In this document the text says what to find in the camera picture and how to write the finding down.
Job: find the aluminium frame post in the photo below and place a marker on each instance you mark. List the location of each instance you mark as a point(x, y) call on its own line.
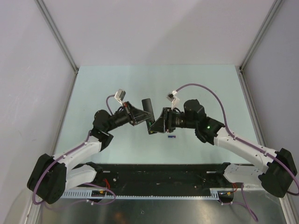
point(273, 11)
point(56, 33)

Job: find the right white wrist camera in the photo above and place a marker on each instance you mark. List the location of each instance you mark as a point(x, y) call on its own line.
point(173, 98)

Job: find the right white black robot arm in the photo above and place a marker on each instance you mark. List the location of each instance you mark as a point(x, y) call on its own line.
point(276, 169)

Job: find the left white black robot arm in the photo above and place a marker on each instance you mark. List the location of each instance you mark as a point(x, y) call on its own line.
point(53, 175)

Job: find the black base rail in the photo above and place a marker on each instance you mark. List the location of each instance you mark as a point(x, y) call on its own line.
point(162, 179)

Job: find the right aluminium frame post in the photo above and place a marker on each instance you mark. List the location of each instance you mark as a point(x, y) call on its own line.
point(273, 11)

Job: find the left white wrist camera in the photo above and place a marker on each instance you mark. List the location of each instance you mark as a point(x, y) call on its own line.
point(119, 96)

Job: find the black remote control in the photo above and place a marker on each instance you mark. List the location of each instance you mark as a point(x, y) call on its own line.
point(147, 106)

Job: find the left aluminium frame post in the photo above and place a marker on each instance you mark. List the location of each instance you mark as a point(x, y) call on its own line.
point(56, 33)

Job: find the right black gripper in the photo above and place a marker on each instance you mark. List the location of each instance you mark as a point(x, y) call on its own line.
point(164, 123)

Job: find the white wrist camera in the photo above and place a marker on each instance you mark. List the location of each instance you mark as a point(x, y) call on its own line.
point(119, 96)
point(173, 98)

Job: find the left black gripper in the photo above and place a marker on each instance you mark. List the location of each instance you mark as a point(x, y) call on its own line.
point(140, 115)

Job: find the grey slotted cable duct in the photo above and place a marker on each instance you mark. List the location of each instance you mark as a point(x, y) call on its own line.
point(87, 194)

